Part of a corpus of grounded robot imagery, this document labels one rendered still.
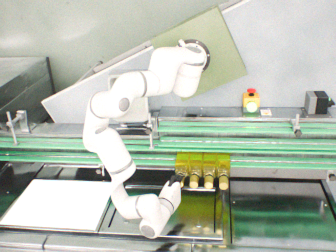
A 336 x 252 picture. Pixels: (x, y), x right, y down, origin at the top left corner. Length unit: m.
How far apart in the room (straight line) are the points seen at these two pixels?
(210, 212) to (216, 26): 0.74
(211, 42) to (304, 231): 0.82
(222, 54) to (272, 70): 0.26
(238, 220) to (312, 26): 0.85
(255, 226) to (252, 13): 0.86
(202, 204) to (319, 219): 0.47
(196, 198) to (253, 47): 0.69
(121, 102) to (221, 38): 0.61
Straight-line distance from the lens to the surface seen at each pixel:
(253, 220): 1.53
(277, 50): 1.64
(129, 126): 1.76
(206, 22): 1.50
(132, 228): 1.45
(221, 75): 1.56
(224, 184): 1.42
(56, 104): 1.88
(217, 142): 1.59
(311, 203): 1.66
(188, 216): 1.48
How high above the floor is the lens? 2.32
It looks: 62 degrees down
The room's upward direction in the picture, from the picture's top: 165 degrees counter-clockwise
